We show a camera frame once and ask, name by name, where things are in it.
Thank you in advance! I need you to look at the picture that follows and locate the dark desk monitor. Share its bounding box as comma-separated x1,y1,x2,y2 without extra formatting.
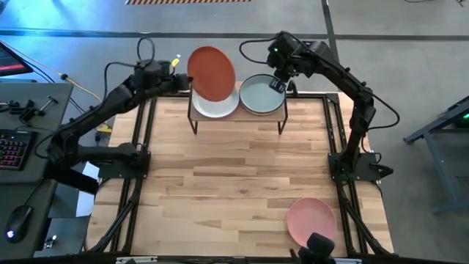
0,40,35,78

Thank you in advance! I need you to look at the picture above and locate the orange red plate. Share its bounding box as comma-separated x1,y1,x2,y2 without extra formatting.
186,45,237,103

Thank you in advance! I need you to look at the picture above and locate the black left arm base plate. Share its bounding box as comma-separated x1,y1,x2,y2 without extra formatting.
96,149,152,180

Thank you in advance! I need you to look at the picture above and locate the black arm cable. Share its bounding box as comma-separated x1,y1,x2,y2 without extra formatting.
103,36,157,102
238,35,284,67
360,89,402,155

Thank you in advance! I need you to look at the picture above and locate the white plate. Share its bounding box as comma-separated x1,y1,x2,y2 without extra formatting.
191,86,240,120

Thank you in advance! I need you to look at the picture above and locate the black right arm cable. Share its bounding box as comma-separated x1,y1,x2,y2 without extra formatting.
238,35,284,67
360,89,402,155

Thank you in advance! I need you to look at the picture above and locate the black clamp tool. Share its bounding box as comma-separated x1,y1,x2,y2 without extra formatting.
18,95,60,127

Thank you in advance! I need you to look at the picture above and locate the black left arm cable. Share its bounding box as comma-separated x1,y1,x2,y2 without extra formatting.
103,36,157,102

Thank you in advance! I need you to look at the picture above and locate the black backlit keyboard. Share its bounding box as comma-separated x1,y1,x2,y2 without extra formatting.
0,128,35,172

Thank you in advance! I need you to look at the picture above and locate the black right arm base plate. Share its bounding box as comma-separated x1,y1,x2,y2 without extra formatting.
327,151,395,183

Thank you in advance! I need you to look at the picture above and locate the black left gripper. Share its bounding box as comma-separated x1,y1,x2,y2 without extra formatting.
160,72,195,93

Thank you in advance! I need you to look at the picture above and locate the pink plate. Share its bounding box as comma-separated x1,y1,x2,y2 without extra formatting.
286,197,339,249

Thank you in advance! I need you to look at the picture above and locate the grey side desk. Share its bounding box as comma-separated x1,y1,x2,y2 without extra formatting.
0,81,75,260

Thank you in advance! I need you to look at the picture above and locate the grey blue metal cart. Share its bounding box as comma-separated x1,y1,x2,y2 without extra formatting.
402,95,469,216

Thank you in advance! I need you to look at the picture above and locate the white paper sheet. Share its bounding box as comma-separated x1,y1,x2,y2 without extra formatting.
74,161,101,219

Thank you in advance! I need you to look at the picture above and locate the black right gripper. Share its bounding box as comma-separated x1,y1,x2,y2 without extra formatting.
268,51,303,98

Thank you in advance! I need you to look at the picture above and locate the black aluminium table frame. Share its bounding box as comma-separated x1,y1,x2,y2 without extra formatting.
84,91,395,258

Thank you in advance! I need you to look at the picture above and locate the small silver clip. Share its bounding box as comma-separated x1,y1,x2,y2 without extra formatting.
43,234,59,251

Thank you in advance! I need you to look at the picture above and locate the light blue plate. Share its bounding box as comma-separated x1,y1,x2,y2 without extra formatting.
241,75,287,114

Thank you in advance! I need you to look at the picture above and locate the black computer mouse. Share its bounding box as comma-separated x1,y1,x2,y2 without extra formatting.
4,205,34,244

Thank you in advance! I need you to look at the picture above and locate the yellow cable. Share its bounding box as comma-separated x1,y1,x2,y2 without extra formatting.
0,39,104,104

